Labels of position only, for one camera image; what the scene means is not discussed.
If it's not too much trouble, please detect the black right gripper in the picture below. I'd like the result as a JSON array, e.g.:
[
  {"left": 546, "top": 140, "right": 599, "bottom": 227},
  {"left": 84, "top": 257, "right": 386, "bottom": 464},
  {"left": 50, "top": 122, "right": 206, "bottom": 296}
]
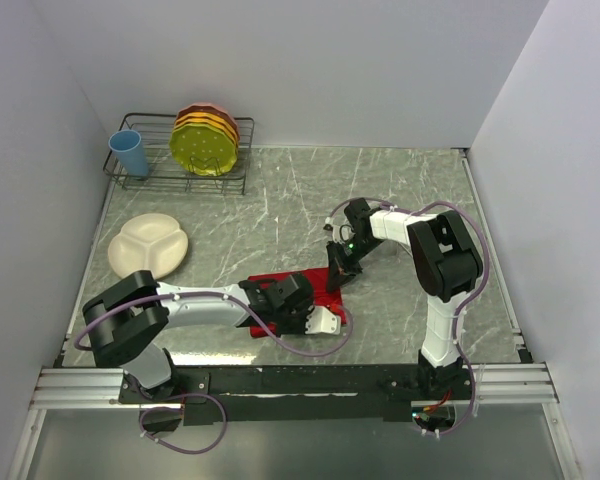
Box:
[{"left": 327, "top": 236, "right": 384, "bottom": 293}]

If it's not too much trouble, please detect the red cloth napkin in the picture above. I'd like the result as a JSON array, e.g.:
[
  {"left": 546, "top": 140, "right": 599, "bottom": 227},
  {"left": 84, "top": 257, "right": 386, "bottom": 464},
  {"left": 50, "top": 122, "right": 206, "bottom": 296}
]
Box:
[{"left": 240, "top": 268, "right": 348, "bottom": 327}]

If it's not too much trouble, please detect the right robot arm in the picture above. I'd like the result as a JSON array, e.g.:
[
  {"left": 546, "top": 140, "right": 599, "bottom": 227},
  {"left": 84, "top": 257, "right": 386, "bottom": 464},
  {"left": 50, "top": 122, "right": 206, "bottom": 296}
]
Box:
[{"left": 326, "top": 198, "right": 488, "bottom": 399}]

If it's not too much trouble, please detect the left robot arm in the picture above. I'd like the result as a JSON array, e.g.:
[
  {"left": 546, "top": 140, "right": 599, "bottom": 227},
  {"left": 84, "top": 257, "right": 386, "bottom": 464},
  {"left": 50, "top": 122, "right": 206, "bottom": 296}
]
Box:
[{"left": 74, "top": 270, "right": 314, "bottom": 402}]

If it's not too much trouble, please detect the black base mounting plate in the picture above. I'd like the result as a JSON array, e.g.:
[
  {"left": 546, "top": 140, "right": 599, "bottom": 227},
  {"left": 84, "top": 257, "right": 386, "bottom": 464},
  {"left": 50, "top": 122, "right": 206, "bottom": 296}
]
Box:
[{"left": 119, "top": 364, "right": 472, "bottom": 426}]

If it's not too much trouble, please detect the cream divided plate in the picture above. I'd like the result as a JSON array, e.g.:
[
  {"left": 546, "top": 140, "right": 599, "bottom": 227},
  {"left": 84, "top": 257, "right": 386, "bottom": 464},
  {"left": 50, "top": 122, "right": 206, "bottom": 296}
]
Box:
[{"left": 107, "top": 213, "right": 189, "bottom": 280}]

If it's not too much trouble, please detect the yellow-green dotted plate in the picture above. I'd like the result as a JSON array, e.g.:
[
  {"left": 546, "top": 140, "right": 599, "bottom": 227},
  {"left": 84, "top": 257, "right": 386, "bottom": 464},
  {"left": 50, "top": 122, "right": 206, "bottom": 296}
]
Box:
[{"left": 169, "top": 125, "right": 238, "bottom": 177}]

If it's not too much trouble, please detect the orange striped plate stack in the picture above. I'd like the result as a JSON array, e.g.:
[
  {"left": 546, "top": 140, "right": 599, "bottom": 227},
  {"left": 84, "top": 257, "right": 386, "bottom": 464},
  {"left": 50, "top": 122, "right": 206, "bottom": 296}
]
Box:
[{"left": 171, "top": 102, "right": 240, "bottom": 147}]

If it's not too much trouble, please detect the blue plastic cup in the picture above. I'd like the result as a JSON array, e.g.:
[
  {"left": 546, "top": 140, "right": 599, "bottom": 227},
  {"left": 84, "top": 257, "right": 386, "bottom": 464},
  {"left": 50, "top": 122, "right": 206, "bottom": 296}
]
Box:
[{"left": 108, "top": 129, "right": 149, "bottom": 177}]

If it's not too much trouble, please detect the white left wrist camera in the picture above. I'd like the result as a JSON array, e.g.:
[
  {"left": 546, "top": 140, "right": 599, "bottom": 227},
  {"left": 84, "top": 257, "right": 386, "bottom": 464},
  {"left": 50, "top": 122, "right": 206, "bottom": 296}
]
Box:
[{"left": 305, "top": 306, "right": 341, "bottom": 335}]

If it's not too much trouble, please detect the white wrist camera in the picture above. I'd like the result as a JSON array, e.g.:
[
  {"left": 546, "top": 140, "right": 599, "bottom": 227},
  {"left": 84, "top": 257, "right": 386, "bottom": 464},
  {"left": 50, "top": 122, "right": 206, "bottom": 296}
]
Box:
[
  {"left": 305, "top": 306, "right": 341, "bottom": 335},
  {"left": 323, "top": 217, "right": 352, "bottom": 243}
]

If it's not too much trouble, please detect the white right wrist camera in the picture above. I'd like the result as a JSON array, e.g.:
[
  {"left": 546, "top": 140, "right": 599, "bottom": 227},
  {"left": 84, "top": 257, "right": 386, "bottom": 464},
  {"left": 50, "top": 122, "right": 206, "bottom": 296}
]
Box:
[{"left": 323, "top": 217, "right": 352, "bottom": 243}]

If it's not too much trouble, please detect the black wire dish rack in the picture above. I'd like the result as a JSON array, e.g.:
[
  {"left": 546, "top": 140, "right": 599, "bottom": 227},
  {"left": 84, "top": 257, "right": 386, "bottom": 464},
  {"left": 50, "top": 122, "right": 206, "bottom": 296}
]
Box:
[{"left": 103, "top": 112, "right": 255, "bottom": 195}]

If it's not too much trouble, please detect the aluminium frame rail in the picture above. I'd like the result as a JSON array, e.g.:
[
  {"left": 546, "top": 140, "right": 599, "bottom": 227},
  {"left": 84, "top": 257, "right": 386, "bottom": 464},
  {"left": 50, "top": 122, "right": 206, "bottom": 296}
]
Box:
[{"left": 29, "top": 364, "right": 558, "bottom": 410}]

